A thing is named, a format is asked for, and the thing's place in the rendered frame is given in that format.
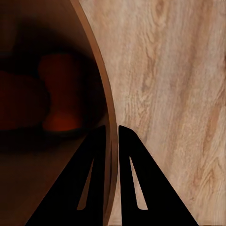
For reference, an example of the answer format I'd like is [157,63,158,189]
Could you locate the trash can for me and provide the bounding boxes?
[0,0,119,226]

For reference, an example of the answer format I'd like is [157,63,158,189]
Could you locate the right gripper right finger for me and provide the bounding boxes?
[118,125,199,226]

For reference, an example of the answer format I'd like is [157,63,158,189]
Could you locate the can of soda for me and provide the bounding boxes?
[0,70,50,130]
[37,52,86,138]

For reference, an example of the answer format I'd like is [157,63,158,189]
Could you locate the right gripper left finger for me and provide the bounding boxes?
[25,125,106,226]

